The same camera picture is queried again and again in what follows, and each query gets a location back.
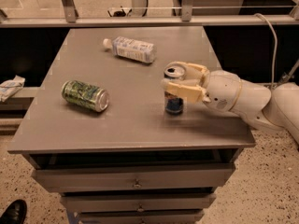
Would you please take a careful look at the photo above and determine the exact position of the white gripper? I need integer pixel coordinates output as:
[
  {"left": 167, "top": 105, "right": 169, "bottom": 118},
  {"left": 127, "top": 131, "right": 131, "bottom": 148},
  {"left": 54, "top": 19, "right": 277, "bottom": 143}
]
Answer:
[{"left": 161, "top": 62, "right": 242, "bottom": 112}]

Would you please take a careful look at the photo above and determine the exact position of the silver blue redbull can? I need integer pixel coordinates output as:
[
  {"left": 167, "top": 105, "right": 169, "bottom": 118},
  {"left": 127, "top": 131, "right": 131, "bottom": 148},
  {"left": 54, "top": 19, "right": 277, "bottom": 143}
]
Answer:
[{"left": 164, "top": 64, "right": 185, "bottom": 115}]

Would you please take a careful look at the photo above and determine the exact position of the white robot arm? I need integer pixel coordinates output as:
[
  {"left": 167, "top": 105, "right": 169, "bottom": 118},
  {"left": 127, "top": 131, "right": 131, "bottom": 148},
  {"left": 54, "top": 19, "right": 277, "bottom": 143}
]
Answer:
[{"left": 162, "top": 62, "right": 299, "bottom": 142}]

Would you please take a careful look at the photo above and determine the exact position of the green soda can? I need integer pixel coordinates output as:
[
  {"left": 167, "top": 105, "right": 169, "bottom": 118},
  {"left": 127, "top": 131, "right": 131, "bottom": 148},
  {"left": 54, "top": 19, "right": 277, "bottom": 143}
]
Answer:
[{"left": 61, "top": 80, "right": 109, "bottom": 113}]

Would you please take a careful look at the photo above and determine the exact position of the clear plastic water bottle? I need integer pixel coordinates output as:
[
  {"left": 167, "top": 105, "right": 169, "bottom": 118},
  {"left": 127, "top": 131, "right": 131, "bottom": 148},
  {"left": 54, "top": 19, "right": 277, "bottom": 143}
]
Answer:
[{"left": 103, "top": 36, "right": 156, "bottom": 63}]

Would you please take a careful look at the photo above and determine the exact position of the grey drawer cabinet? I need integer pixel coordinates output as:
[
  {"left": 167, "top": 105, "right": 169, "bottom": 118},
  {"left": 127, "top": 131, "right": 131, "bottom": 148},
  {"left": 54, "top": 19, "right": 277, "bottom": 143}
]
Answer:
[{"left": 7, "top": 26, "right": 257, "bottom": 224}]

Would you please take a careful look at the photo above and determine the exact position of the bottom grey drawer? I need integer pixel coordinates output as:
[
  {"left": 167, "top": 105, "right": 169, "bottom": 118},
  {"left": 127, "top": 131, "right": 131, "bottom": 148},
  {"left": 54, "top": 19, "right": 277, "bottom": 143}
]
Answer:
[{"left": 79, "top": 210, "right": 204, "bottom": 224}]

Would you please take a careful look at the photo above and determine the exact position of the grey drawer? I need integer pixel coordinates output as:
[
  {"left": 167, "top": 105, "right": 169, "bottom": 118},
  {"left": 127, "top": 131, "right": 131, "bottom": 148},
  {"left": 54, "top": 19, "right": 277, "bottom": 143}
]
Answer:
[
  {"left": 32, "top": 163, "right": 235, "bottom": 193},
  {"left": 61, "top": 193, "right": 216, "bottom": 213},
  {"left": 79, "top": 210, "right": 204, "bottom": 224}
]

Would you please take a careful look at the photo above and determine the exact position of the top grey drawer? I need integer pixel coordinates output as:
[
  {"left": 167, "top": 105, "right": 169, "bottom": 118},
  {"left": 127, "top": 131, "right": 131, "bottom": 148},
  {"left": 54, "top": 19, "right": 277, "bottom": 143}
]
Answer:
[{"left": 32, "top": 163, "right": 235, "bottom": 193}]

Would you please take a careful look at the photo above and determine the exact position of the middle grey drawer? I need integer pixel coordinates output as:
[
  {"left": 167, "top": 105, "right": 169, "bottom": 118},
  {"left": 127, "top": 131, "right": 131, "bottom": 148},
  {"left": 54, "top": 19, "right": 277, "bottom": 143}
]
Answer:
[{"left": 61, "top": 193, "right": 216, "bottom": 213}]

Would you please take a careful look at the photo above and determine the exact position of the white crumpled packet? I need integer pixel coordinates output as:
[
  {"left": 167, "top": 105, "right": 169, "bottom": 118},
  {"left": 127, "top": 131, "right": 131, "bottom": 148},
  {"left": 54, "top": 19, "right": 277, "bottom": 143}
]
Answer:
[{"left": 0, "top": 76, "right": 25, "bottom": 102}]

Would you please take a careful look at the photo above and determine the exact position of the black shoe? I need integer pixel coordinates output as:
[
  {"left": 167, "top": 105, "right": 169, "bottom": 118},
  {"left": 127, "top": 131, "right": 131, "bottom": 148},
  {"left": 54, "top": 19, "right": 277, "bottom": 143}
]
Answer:
[{"left": 0, "top": 199, "right": 27, "bottom": 224}]

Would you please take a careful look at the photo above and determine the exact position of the white cable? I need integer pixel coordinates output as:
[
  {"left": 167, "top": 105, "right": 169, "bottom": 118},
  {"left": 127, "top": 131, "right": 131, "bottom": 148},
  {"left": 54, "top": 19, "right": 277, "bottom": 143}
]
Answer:
[{"left": 253, "top": 12, "right": 278, "bottom": 90}]

